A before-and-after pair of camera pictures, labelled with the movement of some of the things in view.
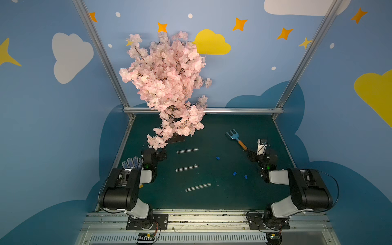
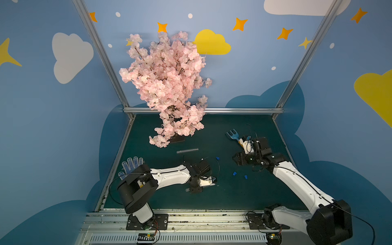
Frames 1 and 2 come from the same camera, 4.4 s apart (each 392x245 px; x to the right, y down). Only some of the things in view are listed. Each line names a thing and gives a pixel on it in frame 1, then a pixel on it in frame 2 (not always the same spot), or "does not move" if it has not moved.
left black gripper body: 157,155 → 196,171
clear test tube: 187,150 does not move
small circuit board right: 273,238 does not move
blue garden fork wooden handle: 235,136 does not move
